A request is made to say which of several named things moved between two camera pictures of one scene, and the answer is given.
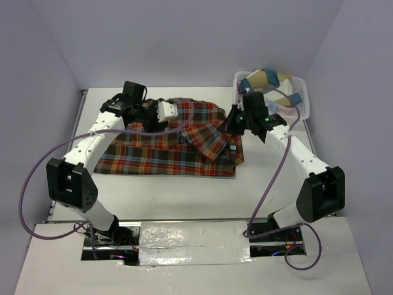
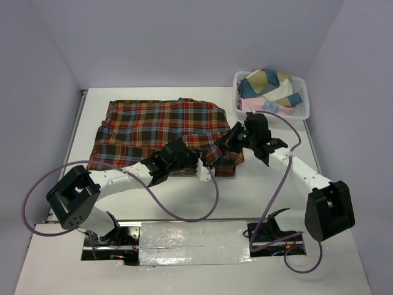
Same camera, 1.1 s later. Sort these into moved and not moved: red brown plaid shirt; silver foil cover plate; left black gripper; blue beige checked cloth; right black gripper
Moved: left black gripper; right black gripper
Not moved: blue beige checked cloth; red brown plaid shirt; silver foil cover plate
